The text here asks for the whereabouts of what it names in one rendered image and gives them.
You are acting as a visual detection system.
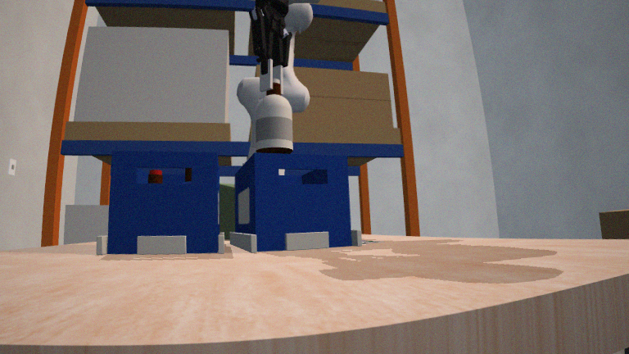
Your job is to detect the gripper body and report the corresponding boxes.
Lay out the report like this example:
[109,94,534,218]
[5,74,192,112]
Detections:
[256,0,288,35]

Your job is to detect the white bottle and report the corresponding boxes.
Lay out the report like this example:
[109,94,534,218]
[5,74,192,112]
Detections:
[256,79,293,154]

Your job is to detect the red bottle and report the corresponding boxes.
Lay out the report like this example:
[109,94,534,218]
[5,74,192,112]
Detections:
[148,170,163,184]

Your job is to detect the blue bottle crate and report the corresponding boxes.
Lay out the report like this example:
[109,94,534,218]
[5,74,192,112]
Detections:
[107,151,219,254]
[235,152,352,252]

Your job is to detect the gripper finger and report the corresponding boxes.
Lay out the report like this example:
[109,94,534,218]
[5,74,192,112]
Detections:
[249,7,277,92]
[271,19,292,95]

